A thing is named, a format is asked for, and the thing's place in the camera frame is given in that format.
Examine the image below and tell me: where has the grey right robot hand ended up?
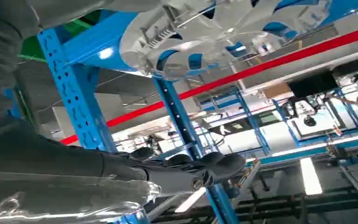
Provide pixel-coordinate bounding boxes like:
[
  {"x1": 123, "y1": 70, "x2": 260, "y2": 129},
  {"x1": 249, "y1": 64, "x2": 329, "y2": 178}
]
[{"x1": 0, "y1": 117, "x2": 248, "y2": 224}]

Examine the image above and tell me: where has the blue metal shelf rack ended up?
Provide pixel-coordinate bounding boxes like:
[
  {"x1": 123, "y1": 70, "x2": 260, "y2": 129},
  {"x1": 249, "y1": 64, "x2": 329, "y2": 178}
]
[{"x1": 37, "y1": 0, "x2": 358, "y2": 224}]

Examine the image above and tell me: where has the ceiling light strip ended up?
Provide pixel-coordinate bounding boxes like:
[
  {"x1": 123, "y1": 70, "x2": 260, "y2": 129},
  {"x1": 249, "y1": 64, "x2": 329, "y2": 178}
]
[
  {"x1": 299, "y1": 157, "x2": 324, "y2": 196},
  {"x1": 174, "y1": 187, "x2": 207, "y2": 214}
]

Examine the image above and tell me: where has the green plastic crate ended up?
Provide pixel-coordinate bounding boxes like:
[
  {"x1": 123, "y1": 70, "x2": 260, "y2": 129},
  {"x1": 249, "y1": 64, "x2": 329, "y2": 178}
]
[{"x1": 20, "y1": 18, "x2": 90, "y2": 63}]

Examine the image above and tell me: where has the brown cardboard box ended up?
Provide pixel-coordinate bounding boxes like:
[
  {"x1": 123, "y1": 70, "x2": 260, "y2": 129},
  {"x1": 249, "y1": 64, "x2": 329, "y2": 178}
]
[{"x1": 262, "y1": 82, "x2": 294, "y2": 99}]

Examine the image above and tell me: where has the black monitor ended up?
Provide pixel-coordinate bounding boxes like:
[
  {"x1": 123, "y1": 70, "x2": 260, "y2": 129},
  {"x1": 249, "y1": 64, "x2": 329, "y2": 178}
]
[{"x1": 287, "y1": 70, "x2": 340, "y2": 98}]

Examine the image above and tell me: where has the blue metal frame rack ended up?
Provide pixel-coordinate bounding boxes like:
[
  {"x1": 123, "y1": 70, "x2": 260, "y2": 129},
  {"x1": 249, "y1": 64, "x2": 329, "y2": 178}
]
[{"x1": 197, "y1": 88, "x2": 358, "y2": 155}]

